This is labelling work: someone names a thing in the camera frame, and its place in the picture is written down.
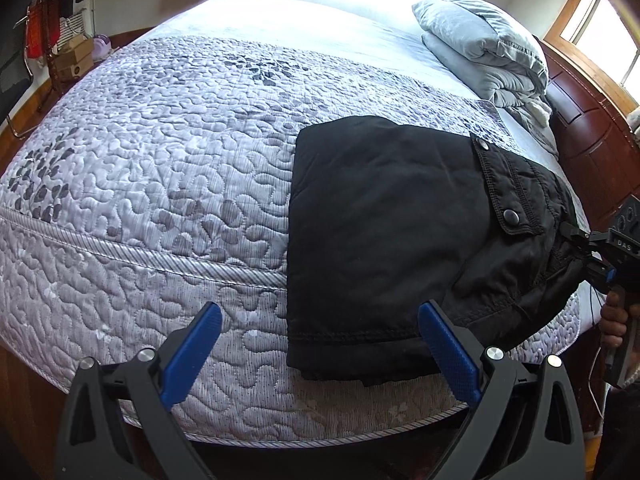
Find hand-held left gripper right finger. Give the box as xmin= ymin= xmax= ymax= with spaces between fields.
xmin=417 ymin=301 xmax=587 ymax=480

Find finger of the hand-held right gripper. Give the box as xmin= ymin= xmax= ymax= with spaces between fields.
xmin=559 ymin=222 xmax=610 ymax=253
xmin=580 ymin=254 xmax=619 ymax=292

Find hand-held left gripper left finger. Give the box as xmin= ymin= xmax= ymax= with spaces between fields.
xmin=55 ymin=301 xmax=223 ymax=480

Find black pants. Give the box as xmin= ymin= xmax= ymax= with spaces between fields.
xmin=286 ymin=115 xmax=593 ymax=388

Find person's right hand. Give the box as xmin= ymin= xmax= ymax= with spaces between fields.
xmin=599 ymin=290 xmax=632 ymax=352

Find wooden headboard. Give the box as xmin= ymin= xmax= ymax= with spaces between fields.
xmin=532 ymin=35 xmax=640 ymax=233

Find quilted grey bed cover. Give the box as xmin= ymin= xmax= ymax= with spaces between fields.
xmin=0 ymin=35 xmax=581 ymax=448

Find folded grey duvet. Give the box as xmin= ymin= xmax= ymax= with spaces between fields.
xmin=412 ymin=0 xmax=555 ymax=126

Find cardboard box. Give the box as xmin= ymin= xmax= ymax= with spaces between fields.
xmin=52 ymin=35 xmax=97 ymax=82

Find black folding chair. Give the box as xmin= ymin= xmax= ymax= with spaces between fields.
xmin=0 ymin=15 xmax=36 ymax=138

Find white bed sheet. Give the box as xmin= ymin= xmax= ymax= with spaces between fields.
xmin=125 ymin=0 xmax=590 ymax=231

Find white cable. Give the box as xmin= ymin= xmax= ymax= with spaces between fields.
xmin=586 ymin=287 xmax=613 ymax=418

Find wooden window frame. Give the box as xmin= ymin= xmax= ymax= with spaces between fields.
xmin=544 ymin=0 xmax=640 ymax=111

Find white wire drying rack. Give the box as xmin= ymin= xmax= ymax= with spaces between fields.
xmin=59 ymin=0 xmax=98 ymax=43

